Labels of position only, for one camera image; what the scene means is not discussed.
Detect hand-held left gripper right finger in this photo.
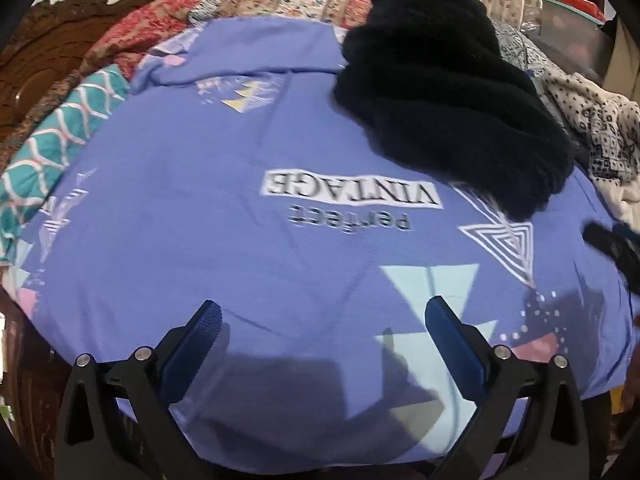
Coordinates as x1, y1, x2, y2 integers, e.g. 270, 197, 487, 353
424, 295, 601, 480

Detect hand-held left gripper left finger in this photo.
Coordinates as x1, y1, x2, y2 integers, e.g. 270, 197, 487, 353
54, 299, 231, 480

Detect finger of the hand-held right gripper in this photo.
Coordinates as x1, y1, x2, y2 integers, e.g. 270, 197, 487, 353
582, 219, 640, 295

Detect dark navy knit sweater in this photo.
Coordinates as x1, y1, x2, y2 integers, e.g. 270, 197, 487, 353
332, 0, 576, 222

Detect white black-dotted cloth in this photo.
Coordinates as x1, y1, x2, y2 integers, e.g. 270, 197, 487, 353
542, 67, 640, 241

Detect translucent plastic storage box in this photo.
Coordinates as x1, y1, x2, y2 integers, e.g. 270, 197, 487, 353
537, 0, 617, 86

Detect teal wave-patterned cloth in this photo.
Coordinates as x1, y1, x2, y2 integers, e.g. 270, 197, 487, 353
0, 64, 132, 266

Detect brown floral cloth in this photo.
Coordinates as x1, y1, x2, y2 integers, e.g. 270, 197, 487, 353
0, 67, 88, 163

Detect carved wooden headboard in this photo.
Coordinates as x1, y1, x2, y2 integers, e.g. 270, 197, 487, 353
0, 0, 141, 146

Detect patchwork floral quilt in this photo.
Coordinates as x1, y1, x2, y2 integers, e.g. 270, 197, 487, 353
80, 0, 556, 91

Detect wooden bed side rail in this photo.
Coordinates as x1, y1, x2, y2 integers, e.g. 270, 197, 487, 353
0, 287, 68, 480

